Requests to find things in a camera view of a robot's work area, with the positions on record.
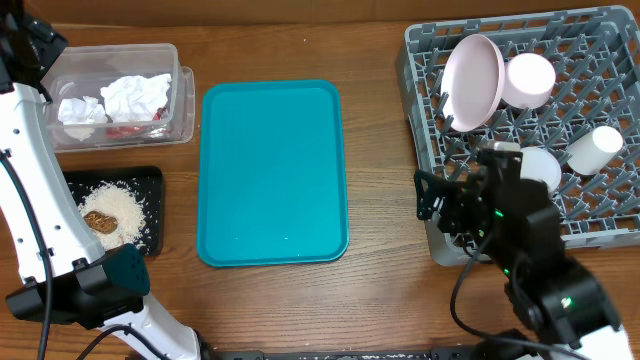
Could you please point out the small white tissue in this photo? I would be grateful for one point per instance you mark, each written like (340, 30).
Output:
(74, 112)

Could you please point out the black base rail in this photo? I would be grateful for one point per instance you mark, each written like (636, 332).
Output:
(438, 353)

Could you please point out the clear plastic bin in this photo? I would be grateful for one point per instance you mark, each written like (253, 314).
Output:
(83, 71)

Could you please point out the black plastic tray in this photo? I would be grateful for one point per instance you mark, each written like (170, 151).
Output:
(145, 181)

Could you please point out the grey saucer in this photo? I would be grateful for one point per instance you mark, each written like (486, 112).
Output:
(540, 165)

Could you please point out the white napkin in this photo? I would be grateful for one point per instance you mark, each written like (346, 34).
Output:
(135, 98)

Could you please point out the teal serving tray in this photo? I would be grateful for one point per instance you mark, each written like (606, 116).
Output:
(272, 178)

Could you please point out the grey dishwasher rack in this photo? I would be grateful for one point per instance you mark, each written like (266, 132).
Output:
(595, 53)

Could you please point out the white cup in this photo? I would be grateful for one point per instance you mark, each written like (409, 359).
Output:
(593, 151)

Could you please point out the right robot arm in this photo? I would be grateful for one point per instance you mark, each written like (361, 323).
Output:
(514, 222)

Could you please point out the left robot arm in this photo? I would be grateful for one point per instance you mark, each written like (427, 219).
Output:
(68, 277)

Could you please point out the large white plate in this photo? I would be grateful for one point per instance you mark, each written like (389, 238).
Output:
(473, 79)

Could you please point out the red snack wrapper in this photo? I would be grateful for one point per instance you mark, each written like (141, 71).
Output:
(146, 132)

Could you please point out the white rice pile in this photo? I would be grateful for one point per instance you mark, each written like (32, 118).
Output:
(116, 200)

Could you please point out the brown cookie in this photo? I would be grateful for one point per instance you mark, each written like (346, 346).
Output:
(100, 222)

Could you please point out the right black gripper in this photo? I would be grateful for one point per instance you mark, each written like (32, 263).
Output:
(457, 200)

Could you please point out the small white plate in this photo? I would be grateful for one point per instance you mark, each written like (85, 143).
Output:
(529, 81)

